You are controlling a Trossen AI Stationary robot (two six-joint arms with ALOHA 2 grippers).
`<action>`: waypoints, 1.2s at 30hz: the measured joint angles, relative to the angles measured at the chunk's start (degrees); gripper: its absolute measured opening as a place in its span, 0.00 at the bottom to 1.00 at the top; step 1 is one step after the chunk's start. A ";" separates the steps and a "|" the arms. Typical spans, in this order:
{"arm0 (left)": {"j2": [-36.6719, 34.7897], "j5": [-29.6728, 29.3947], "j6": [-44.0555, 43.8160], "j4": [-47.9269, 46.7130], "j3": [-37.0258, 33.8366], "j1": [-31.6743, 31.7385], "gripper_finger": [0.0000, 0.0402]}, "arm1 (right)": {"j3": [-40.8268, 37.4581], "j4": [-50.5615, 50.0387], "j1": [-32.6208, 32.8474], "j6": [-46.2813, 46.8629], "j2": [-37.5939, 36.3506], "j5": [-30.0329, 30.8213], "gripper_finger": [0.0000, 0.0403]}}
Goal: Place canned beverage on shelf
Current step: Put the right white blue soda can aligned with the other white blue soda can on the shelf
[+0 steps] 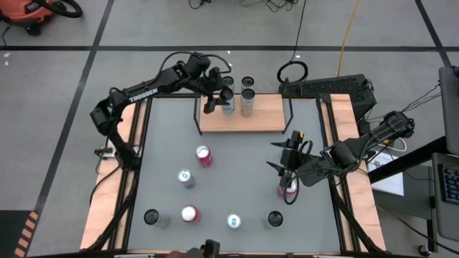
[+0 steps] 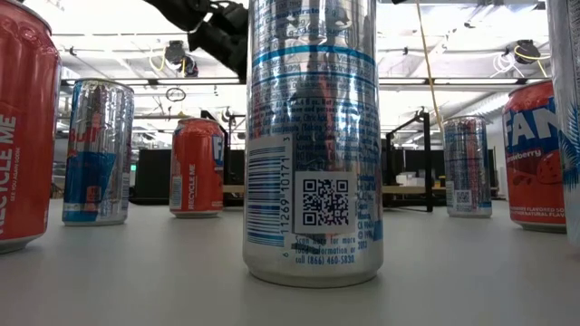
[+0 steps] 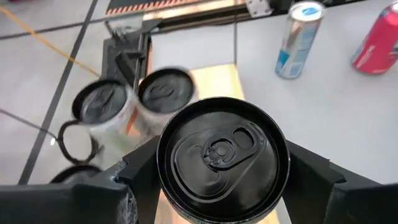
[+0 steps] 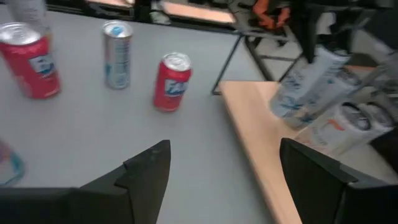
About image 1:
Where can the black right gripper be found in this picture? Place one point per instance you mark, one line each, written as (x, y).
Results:
(294, 157)

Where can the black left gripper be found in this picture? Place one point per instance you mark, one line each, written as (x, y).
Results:
(215, 83)

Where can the silver can black top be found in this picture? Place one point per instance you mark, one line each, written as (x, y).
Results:
(229, 107)

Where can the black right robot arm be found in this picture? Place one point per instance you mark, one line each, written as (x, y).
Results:
(358, 147)

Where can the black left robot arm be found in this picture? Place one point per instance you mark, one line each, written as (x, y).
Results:
(143, 95)

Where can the wooden shelf board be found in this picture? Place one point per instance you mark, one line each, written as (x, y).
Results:
(265, 114)

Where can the red soda can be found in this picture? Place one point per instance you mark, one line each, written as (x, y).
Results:
(280, 191)
(203, 154)
(188, 213)

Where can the silver blue energy drink can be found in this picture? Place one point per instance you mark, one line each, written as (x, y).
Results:
(184, 176)
(234, 221)

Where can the white paper sheet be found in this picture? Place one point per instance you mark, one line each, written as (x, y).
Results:
(389, 182)

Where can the black handheld device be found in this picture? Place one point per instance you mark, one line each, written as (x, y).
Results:
(211, 248)

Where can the black stand beam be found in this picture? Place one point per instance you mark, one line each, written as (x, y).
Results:
(405, 161)

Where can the person's hand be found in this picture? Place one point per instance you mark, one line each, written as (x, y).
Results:
(175, 255)

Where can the black caster wheel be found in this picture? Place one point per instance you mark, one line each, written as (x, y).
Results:
(424, 250)

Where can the grey monitor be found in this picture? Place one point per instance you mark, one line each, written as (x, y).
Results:
(450, 107)

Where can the grey console with keyboard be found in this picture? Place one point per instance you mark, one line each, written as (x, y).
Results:
(444, 222)

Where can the orange shop vacuum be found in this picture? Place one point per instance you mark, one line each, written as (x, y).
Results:
(25, 10)

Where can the black mat orange stripes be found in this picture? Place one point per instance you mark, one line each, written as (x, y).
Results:
(10, 233)

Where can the black metal shelf frame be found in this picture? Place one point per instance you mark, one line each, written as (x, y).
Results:
(291, 114)
(196, 120)

